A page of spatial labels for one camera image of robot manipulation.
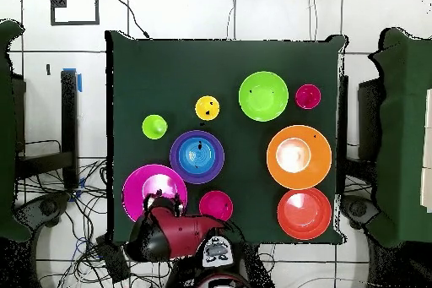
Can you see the dark green tablecloth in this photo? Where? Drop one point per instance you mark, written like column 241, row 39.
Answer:
column 168, row 71

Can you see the red-orange bowl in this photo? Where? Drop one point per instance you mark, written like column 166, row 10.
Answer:
column 303, row 222

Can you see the small blue bowl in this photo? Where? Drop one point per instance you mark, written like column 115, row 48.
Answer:
column 206, row 158

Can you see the large orange bowl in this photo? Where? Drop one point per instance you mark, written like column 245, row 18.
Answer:
column 319, row 166

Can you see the small red-pink bowl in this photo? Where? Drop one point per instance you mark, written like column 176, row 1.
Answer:
column 216, row 205

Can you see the lime green cup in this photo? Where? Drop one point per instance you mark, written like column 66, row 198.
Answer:
column 153, row 127

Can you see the green cloth side table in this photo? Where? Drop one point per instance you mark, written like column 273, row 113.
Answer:
column 405, row 132
column 6, row 132

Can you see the red-pink cup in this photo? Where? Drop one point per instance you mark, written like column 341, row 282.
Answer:
column 307, row 96

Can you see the blue tape strip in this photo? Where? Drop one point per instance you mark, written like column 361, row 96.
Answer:
column 79, row 83

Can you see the black chair base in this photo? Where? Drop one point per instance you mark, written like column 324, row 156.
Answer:
column 47, row 207
column 357, row 210

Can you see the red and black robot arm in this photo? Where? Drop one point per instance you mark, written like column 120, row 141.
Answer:
column 182, row 234

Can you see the black metal frame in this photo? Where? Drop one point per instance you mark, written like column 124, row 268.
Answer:
column 69, row 115
column 369, row 115

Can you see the purple bowl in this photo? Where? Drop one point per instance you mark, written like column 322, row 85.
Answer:
column 220, row 156

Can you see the lime green bowl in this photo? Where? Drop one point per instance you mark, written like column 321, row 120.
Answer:
column 263, row 98

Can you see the yellow cup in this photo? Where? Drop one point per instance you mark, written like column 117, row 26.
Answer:
column 201, row 108

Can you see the black floor box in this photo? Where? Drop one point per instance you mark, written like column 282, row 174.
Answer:
column 113, row 261

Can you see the large pink bowl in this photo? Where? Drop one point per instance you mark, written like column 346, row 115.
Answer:
column 135, row 186

